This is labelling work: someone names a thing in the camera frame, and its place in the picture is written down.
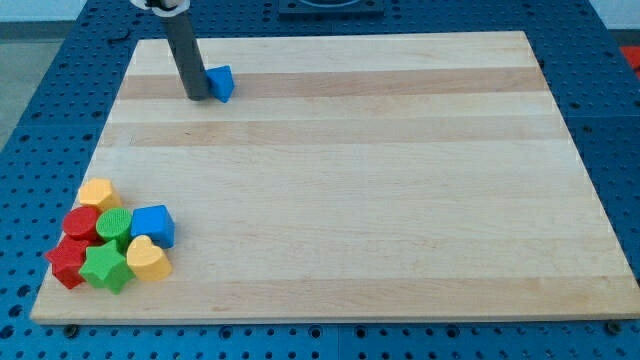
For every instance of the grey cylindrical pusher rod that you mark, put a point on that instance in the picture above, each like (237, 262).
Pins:
(187, 57)

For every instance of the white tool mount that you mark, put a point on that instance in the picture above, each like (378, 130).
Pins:
(163, 8)

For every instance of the blue triangle block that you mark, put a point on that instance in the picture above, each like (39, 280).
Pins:
(221, 83)

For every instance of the yellow hexagon block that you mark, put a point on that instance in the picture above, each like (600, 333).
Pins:
(99, 193)

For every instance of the blue cube block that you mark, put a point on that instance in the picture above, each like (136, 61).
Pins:
(155, 222)

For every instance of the green cylinder block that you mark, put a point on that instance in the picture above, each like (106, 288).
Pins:
(114, 225)

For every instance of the red cylinder block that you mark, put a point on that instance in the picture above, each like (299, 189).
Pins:
(80, 223)

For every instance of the yellow heart block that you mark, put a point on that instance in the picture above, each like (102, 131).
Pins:
(147, 261)

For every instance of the green star block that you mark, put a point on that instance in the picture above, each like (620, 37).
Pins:
(105, 267)

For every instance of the light wooden board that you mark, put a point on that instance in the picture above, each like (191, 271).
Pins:
(382, 178)

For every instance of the red star block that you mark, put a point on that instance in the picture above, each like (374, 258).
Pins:
(66, 259)

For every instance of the red object at edge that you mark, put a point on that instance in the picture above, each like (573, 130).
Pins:
(632, 55)

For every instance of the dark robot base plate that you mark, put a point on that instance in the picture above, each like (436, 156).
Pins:
(291, 9)

